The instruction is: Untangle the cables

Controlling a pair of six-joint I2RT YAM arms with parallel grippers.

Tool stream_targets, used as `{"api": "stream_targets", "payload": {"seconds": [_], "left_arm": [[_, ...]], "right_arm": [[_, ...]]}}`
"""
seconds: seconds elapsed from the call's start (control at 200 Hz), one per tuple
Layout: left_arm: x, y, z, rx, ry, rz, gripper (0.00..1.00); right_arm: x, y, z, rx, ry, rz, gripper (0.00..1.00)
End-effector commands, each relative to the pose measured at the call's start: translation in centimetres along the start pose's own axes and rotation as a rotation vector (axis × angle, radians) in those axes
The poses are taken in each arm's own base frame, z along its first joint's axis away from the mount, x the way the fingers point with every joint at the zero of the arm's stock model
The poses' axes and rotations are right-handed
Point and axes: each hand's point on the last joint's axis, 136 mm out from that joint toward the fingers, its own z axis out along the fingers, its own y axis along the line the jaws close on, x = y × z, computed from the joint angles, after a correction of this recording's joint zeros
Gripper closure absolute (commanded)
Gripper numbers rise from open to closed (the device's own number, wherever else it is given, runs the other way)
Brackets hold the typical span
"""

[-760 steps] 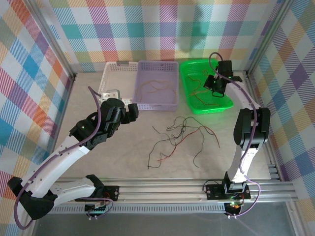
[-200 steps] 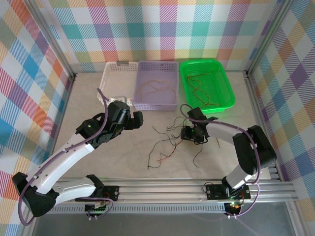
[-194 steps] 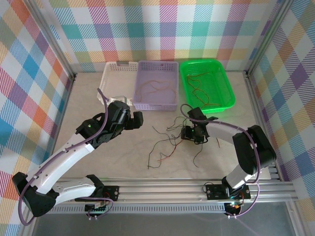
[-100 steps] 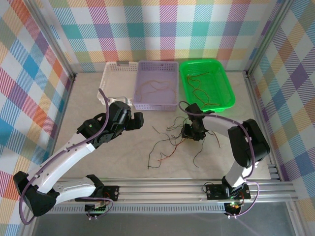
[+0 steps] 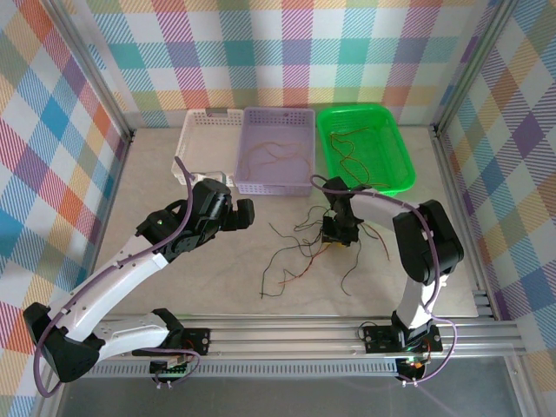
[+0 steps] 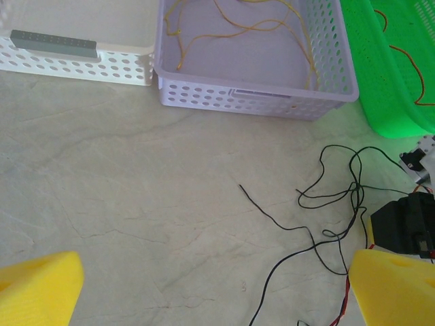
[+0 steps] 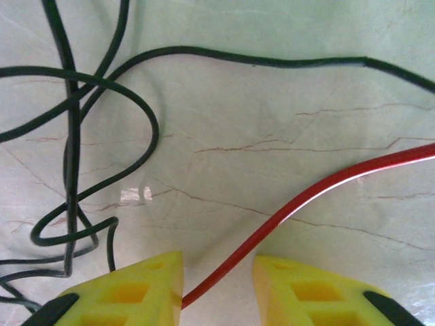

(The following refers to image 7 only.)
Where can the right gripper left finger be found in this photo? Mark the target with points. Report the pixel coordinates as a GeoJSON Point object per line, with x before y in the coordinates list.
{"type": "Point", "coordinates": [136, 299]}

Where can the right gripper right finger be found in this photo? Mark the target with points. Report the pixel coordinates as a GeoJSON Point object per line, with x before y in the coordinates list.
{"type": "Point", "coordinates": [306, 299]}

